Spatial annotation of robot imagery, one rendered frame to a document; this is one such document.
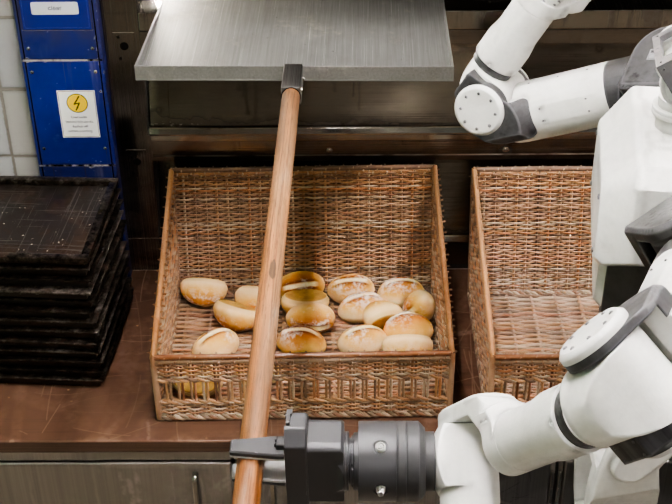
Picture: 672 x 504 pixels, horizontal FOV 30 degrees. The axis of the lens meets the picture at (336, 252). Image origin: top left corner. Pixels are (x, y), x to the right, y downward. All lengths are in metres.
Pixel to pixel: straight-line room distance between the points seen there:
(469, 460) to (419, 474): 0.06
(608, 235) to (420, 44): 0.85
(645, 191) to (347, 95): 1.12
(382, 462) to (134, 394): 1.15
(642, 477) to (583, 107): 0.53
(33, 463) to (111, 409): 0.17
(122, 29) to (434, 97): 0.63
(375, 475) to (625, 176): 0.47
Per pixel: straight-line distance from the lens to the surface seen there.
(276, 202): 1.79
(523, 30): 1.84
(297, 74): 2.13
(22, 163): 2.68
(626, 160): 1.55
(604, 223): 1.56
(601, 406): 1.18
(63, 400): 2.45
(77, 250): 2.33
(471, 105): 1.86
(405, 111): 2.53
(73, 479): 2.44
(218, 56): 2.28
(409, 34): 2.35
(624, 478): 1.84
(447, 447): 1.37
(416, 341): 2.43
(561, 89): 1.84
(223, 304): 2.53
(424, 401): 2.34
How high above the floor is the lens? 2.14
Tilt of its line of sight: 34 degrees down
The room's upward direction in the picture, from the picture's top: 1 degrees counter-clockwise
